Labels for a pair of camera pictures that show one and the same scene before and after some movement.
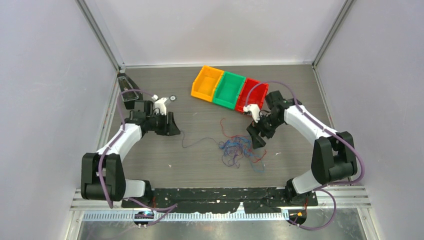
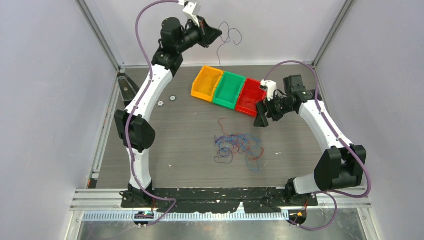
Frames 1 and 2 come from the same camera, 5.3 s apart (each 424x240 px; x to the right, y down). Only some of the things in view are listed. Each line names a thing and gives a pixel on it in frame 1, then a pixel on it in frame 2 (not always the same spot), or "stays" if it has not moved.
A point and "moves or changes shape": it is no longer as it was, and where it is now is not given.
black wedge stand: [126, 83] stays
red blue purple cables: [235, 147] moves or changes shape
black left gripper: [170, 128] to [207, 34]
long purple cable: [198, 141] to [229, 37]
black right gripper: [254, 130] to [261, 120]
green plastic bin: [227, 89] stays
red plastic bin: [256, 95] stays
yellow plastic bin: [207, 80] stays
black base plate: [256, 200] stays
